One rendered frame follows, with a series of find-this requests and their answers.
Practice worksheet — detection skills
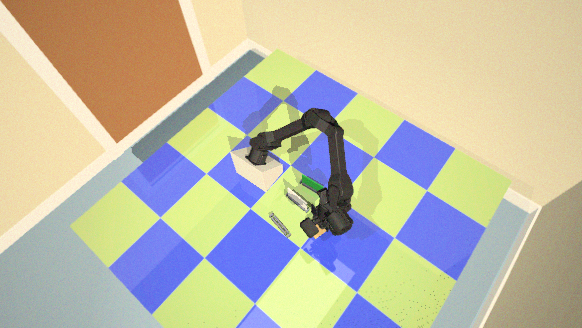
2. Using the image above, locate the green board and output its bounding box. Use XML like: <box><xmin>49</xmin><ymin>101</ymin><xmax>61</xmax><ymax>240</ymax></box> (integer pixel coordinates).
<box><xmin>302</xmin><ymin>175</ymin><xmax>324</xmax><ymax>191</ymax></box>

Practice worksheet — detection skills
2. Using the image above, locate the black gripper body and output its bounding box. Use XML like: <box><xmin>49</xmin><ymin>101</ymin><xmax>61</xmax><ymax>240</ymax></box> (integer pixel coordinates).
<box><xmin>300</xmin><ymin>205</ymin><xmax>329</xmax><ymax>238</ymax></box>

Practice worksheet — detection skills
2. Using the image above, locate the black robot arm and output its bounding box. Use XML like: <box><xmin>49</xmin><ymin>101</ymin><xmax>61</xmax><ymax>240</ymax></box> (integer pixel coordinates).
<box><xmin>245</xmin><ymin>108</ymin><xmax>354</xmax><ymax>236</ymax></box>

